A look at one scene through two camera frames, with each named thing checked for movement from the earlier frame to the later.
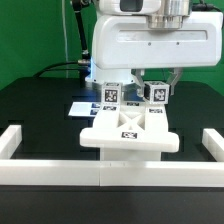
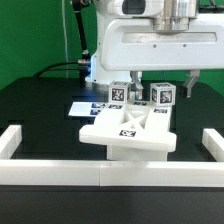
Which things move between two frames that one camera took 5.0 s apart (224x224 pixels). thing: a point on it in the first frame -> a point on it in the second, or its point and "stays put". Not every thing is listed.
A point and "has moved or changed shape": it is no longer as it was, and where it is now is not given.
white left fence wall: [10, 140] stays put
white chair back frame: [132, 126] stays put
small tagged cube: [156, 92] has moved or changed shape
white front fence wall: [111, 173] stays put
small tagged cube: [111, 93] has moved or changed shape
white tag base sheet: [84, 109] stays put
